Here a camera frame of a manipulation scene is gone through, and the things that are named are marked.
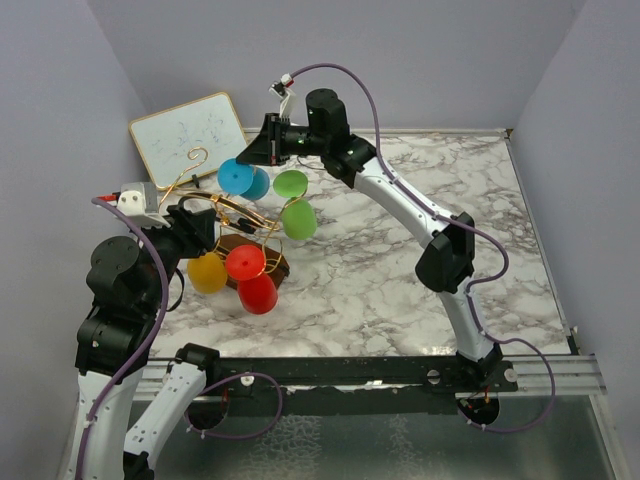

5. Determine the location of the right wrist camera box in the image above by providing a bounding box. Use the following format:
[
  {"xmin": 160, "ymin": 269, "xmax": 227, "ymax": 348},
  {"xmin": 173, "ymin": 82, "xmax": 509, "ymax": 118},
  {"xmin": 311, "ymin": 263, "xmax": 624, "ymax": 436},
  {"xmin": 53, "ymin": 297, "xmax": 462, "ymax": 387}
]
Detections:
[{"xmin": 269, "ymin": 73, "xmax": 294, "ymax": 101}]

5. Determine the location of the yellow plastic wine glass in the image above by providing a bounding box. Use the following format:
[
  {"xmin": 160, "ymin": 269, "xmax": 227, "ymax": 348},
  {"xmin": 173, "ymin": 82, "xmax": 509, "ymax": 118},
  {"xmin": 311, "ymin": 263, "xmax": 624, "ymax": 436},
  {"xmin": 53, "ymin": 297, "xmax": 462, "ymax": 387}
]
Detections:
[{"xmin": 187, "ymin": 252, "xmax": 228, "ymax": 294}]

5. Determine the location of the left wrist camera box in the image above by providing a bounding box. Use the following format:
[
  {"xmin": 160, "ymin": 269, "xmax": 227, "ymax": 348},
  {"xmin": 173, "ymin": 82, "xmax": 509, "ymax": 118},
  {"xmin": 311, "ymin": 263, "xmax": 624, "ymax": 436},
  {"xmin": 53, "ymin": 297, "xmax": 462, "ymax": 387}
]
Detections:
[{"xmin": 116, "ymin": 182, "xmax": 170, "ymax": 228}]

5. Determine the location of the blue plastic wine glass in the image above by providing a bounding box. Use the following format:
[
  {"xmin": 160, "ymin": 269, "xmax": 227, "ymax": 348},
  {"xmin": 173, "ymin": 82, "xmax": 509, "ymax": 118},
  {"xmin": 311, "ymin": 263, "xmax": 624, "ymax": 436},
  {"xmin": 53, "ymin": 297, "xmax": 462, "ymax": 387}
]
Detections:
[{"xmin": 217, "ymin": 158, "xmax": 270, "ymax": 201}]

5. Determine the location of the black front mounting rail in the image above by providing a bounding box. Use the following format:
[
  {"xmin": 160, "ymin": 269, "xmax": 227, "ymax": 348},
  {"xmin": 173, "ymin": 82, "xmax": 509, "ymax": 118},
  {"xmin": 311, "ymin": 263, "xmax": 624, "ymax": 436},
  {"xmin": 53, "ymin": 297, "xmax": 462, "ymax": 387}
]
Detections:
[{"xmin": 195, "ymin": 352, "xmax": 517, "ymax": 397}]

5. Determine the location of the gold wire glass rack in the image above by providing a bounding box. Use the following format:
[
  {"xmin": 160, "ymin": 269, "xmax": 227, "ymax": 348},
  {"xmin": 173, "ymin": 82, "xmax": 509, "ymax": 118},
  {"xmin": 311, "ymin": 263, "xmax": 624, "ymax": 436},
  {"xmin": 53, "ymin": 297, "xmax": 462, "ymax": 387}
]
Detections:
[{"xmin": 161, "ymin": 170, "xmax": 290, "ymax": 287}]

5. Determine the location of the green plastic wine glass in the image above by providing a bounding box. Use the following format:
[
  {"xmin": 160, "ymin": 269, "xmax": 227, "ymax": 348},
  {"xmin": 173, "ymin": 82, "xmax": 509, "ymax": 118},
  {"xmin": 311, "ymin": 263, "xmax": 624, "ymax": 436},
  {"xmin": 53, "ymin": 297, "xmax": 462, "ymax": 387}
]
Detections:
[{"xmin": 273, "ymin": 170, "xmax": 317, "ymax": 240}]

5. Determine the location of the small whiteboard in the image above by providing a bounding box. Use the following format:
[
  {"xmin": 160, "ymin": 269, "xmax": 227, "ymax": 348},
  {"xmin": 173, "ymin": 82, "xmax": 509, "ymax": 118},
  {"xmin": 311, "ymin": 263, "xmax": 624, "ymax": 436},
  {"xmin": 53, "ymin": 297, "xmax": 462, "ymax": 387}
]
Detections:
[{"xmin": 129, "ymin": 92, "xmax": 247, "ymax": 190}]

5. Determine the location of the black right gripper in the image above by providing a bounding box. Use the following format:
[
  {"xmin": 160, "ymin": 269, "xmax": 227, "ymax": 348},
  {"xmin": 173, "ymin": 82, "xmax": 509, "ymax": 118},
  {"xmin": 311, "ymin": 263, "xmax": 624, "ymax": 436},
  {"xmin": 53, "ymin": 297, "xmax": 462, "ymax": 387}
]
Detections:
[{"xmin": 235, "ymin": 115, "xmax": 326, "ymax": 170}]

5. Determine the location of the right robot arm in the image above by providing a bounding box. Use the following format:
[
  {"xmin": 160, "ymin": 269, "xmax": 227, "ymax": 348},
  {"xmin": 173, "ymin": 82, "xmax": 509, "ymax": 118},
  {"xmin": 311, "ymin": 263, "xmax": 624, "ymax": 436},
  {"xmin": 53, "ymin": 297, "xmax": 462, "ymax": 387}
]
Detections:
[{"xmin": 237, "ymin": 83, "xmax": 502, "ymax": 391}]

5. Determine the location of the red plastic wine glass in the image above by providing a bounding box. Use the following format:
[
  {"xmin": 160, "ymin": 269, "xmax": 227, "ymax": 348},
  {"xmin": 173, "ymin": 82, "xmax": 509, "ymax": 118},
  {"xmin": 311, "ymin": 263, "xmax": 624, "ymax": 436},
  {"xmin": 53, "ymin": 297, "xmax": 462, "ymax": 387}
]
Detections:
[{"xmin": 225, "ymin": 245, "xmax": 278, "ymax": 315}]

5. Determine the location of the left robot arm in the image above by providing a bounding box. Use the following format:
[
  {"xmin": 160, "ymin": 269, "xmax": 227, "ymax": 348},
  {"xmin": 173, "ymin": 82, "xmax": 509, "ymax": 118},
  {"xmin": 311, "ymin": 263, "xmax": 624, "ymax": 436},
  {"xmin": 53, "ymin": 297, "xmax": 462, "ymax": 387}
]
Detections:
[{"xmin": 65, "ymin": 198, "xmax": 221, "ymax": 479}]

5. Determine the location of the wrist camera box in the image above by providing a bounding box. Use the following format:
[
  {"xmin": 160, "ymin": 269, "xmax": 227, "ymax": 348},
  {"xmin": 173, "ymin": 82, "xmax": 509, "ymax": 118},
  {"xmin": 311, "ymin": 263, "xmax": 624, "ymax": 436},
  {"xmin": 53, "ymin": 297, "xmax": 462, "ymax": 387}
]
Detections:
[
  {"xmin": 269, "ymin": 73, "xmax": 294, "ymax": 101},
  {"xmin": 116, "ymin": 182, "xmax": 170, "ymax": 228}
]

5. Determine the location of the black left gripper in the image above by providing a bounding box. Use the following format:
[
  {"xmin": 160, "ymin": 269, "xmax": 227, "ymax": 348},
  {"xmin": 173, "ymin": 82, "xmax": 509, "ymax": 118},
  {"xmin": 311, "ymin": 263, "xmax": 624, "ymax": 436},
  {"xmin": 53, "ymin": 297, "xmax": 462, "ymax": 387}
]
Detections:
[{"xmin": 131, "ymin": 202, "xmax": 217, "ymax": 312}]

